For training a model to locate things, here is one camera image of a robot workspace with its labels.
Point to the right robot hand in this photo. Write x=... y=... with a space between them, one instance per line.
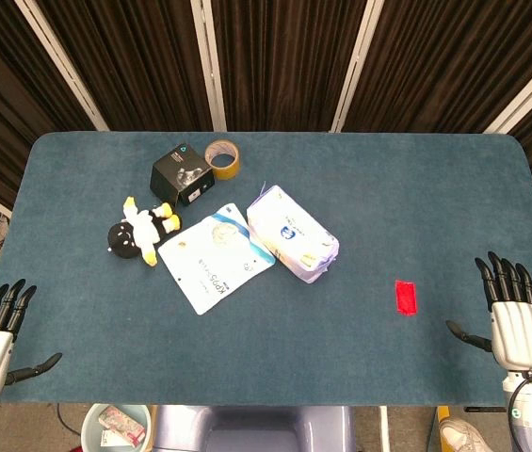
x=520 y=329

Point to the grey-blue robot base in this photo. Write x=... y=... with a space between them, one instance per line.
x=253 y=428

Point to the brown packing tape roll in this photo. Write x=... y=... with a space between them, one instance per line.
x=223 y=160

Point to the white sneaker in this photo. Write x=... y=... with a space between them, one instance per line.
x=458 y=433

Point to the pale blue waste bin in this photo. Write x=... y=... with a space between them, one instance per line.
x=101 y=426

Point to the patterned box in bin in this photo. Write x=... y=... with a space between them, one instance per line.
x=122 y=424

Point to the black and white plush toy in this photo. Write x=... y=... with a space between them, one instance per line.
x=140 y=230

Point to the white tissue pack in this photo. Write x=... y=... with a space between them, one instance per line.
x=294 y=233

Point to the white mask package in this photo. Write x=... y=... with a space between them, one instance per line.
x=216 y=263

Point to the blue table mat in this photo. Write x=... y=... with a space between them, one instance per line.
x=265 y=329

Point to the black cardboard box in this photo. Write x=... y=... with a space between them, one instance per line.
x=182 y=176

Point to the dark folding screen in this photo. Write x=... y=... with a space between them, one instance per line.
x=284 y=61

